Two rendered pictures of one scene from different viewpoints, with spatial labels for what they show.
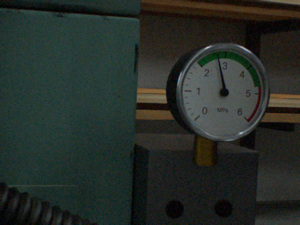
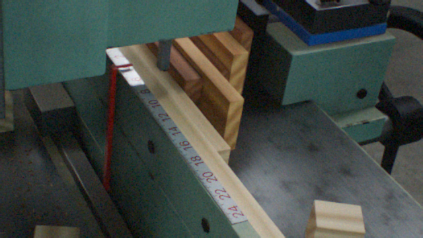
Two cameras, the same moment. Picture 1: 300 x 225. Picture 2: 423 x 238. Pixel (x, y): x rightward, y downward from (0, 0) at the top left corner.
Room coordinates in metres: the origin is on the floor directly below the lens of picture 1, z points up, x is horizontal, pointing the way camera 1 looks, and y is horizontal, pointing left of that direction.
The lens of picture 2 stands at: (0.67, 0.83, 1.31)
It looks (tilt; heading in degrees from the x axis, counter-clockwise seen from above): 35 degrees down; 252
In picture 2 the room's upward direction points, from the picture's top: 9 degrees clockwise
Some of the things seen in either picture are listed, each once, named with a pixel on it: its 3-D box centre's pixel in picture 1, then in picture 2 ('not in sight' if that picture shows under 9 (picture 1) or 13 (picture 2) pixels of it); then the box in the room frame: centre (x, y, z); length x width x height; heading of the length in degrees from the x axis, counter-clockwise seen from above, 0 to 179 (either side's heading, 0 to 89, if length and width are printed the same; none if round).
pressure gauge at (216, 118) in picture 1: (213, 105); not in sight; (0.40, -0.04, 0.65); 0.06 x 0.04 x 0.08; 105
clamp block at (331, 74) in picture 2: not in sight; (301, 49); (0.36, 0.18, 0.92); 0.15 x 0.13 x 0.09; 105
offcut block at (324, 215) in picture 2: not in sight; (334, 232); (0.43, 0.46, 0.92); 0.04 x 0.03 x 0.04; 164
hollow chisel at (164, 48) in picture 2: not in sight; (164, 44); (0.53, 0.26, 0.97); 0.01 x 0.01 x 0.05; 15
